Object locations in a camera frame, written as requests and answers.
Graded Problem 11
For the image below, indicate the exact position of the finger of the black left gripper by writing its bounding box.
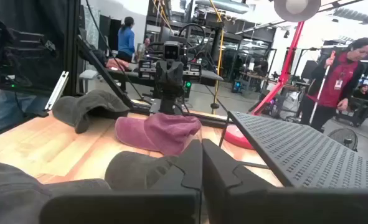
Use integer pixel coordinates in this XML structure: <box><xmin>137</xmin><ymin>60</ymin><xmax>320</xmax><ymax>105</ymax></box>
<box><xmin>155</xmin><ymin>60</ymin><xmax>171</xmax><ymax>96</ymax></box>
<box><xmin>170</xmin><ymin>60</ymin><xmax>186</xmax><ymax>96</ymax></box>

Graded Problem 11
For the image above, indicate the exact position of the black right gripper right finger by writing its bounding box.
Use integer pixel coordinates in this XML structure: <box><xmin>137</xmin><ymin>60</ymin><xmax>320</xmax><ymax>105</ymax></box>
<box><xmin>202</xmin><ymin>138</ymin><xmax>368</xmax><ymax>224</ymax></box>

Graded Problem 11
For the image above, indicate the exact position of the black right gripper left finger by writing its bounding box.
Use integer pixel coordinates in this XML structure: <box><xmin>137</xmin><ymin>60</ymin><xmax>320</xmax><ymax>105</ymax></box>
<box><xmin>39</xmin><ymin>139</ymin><xmax>203</xmax><ymax>224</ymax></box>

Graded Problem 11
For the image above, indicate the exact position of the dark grey baseball cap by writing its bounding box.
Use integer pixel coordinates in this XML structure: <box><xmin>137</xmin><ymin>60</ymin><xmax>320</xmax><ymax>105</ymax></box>
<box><xmin>0</xmin><ymin>159</ymin><xmax>111</xmax><ymax>224</ymax></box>
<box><xmin>52</xmin><ymin>89</ymin><xmax>131</xmax><ymax>134</ymax></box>
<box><xmin>104</xmin><ymin>151</ymin><xmax>180</xmax><ymax>191</ymax></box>

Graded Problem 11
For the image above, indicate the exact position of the maroon corduroy baseball cap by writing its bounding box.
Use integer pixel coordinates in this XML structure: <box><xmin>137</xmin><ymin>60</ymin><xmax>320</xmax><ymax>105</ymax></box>
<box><xmin>114</xmin><ymin>112</ymin><xmax>202</xmax><ymax>157</ymax></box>

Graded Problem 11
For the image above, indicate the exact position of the person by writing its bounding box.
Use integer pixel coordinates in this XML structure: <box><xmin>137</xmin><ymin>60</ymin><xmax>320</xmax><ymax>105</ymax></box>
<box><xmin>0</xmin><ymin>0</ymin><xmax>71</xmax><ymax>134</ymax></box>
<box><xmin>352</xmin><ymin>83</ymin><xmax>368</xmax><ymax>102</ymax></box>
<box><xmin>138</xmin><ymin>37</ymin><xmax>152</xmax><ymax>60</ymax></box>
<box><xmin>117</xmin><ymin>16</ymin><xmax>137</xmax><ymax>63</ymax></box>
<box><xmin>299</xmin><ymin>37</ymin><xmax>368</xmax><ymax>133</ymax></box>

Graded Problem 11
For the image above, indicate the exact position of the dark desk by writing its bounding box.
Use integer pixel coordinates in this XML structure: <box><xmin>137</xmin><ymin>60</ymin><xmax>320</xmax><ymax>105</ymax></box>
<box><xmin>107</xmin><ymin>63</ymin><xmax>224</xmax><ymax>94</ymax></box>

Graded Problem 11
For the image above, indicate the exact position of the yellow pole with black knob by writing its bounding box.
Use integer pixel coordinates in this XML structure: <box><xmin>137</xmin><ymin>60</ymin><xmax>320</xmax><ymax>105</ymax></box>
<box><xmin>208</xmin><ymin>0</ymin><xmax>225</xmax><ymax>114</ymax></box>

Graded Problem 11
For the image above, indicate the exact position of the black perforated metal shelf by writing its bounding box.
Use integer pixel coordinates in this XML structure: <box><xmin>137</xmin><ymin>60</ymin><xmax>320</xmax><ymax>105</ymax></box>
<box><xmin>218</xmin><ymin>110</ymin><xmax>368</xmax><ymax>190</ymax></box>

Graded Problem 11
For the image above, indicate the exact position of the silver aluminium extrusion bar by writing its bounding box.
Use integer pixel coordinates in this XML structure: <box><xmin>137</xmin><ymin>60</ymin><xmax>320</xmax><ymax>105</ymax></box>
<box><xmin>44</xmin><ymin>70</ymin><xmax>70</xmax><ymax>111</ymax></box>

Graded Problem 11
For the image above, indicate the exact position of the red desk lamp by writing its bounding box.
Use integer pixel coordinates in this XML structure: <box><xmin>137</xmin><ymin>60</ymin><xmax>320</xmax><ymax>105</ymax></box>
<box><xmin>223</xmin><ymin>0</ymin><xmax>322</xmax><ymax>151</ymax></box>

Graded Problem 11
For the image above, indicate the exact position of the black floor fan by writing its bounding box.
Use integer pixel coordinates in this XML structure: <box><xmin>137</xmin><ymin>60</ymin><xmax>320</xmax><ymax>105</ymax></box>
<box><xmin>327</xmin><ymin>127</ymin><xmax>359</xmax><ymax>152</ymax></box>

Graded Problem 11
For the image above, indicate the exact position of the white pole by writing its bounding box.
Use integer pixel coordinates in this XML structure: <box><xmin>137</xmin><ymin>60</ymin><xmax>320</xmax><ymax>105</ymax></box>
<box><xmin>308</xmin><ymin>50</ymin><xmax>336</xmax><ymax>125</ymax></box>

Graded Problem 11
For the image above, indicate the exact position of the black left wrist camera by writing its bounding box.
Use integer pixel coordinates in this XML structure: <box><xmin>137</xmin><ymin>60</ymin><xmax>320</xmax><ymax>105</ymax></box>
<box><xmin>163</xmin><ymin>40</ymin><xmax>182</xmax><ymax>62</ymax></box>

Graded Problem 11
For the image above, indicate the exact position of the black aluminium rig frame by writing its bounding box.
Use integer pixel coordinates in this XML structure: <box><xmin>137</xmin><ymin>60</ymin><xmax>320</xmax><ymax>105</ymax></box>
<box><xmin>0</xmin><ymin>0</ymin><xmax>234</xmax><ymax>141</ymax></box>

